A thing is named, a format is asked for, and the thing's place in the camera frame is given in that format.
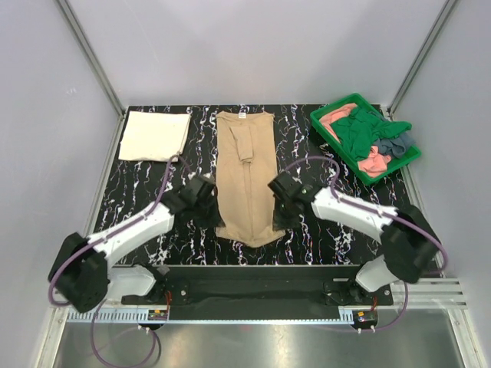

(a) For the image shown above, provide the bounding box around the beige t-shirt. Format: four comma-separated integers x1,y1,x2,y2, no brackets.
216,111,285,248

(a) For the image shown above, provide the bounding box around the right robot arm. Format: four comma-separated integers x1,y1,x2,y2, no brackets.
268,172,441,304

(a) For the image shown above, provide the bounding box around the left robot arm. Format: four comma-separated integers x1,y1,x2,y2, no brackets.
48,174,222,313

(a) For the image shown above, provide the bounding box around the pink t-shirt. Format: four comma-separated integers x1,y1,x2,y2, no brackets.
320,103,391,178

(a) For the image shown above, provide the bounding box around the folded white t-shirt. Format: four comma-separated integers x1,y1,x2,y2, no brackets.
118,111,191,162

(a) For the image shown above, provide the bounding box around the green t-shirt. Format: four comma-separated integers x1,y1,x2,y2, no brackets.
331,107,412,161

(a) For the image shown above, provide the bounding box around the green plastic bin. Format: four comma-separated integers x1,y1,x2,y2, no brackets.
311,94,421,185

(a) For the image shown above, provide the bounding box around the grey t-shirt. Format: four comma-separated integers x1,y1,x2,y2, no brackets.
373,132,415,159

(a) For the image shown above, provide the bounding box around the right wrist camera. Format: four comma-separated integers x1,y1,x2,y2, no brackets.
268,172,318,203

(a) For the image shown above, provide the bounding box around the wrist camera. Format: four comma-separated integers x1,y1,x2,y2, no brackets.
180,175,216,207
268,172,318,203

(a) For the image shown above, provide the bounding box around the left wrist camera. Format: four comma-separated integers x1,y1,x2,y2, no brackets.
180,175,216,207

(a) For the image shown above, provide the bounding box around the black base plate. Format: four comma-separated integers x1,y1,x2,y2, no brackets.
122,265,394,316

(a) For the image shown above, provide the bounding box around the white slotted cable duct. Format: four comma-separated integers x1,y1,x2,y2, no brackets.
68,307,354,325

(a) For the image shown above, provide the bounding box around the right aluminium frame post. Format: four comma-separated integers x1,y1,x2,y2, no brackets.
387,0,460,114

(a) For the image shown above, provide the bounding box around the aluminium frame post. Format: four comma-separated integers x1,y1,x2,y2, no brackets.
387,0,460,114
53,0,126,114

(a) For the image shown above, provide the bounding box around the left aluminium frame post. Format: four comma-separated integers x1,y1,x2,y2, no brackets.
53,0,126,114

